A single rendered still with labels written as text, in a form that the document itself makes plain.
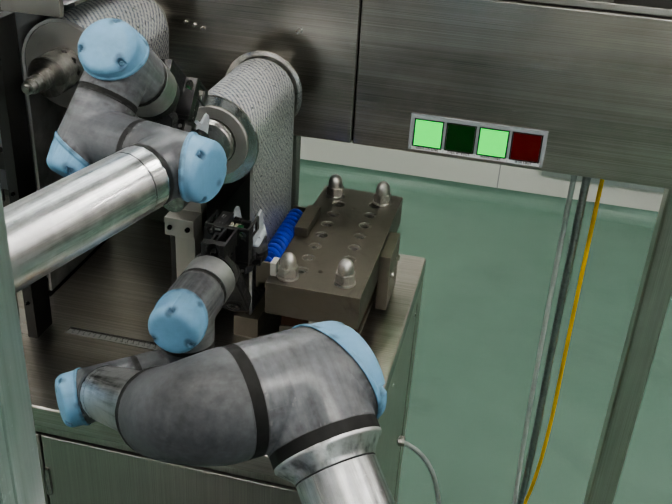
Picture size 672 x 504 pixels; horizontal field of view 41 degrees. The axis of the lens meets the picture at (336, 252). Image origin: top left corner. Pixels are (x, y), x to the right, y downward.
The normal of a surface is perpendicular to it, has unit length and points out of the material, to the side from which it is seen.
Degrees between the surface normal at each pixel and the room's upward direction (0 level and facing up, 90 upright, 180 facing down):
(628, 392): 90
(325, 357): 28
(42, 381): 0
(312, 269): 0
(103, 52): 50
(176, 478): 90
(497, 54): 90
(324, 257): 0
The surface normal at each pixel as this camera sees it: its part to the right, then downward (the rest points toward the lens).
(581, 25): -0.24, 0.47
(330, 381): 0.38, -0.47
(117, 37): -0.15, -0.20
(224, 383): 0.07, -0.52
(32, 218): 0.44, -0.63
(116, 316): 0.05, -0.87
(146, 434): -0.57, 0.26
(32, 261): 0.87, 0.22
